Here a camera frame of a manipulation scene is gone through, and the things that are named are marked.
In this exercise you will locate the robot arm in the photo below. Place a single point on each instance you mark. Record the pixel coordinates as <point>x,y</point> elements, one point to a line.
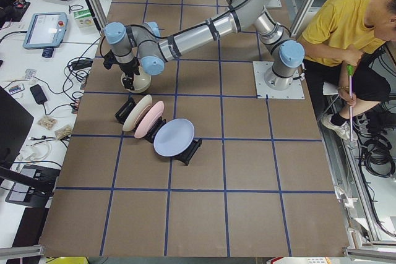
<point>139,49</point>

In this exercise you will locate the near blue teach pendant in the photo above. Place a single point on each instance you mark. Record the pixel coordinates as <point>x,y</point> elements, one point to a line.
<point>46,30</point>

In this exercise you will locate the pink plate in rack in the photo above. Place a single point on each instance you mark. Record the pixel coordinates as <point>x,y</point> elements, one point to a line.
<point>149,119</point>

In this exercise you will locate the cream plate in rack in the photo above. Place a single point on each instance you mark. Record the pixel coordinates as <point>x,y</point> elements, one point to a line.
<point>137,113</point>

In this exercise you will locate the cream ceramic bowl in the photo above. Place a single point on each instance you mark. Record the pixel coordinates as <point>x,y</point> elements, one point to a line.
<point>138,83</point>

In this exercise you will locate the green and white box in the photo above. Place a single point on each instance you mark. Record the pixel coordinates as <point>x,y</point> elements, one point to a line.
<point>83,18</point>

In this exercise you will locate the black dish rack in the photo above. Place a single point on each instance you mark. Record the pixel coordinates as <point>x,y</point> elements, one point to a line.
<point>183,157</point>

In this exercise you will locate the black smartphone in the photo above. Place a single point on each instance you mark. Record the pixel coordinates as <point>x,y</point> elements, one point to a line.
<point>38,94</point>

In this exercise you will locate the person in yellow shirt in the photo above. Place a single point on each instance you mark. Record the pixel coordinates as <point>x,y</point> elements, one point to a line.
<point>337,43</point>

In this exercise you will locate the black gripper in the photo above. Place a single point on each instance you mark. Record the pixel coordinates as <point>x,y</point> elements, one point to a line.
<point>129,67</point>

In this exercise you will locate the light blue plate in rack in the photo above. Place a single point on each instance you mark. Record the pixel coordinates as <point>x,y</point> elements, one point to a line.
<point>174,137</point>

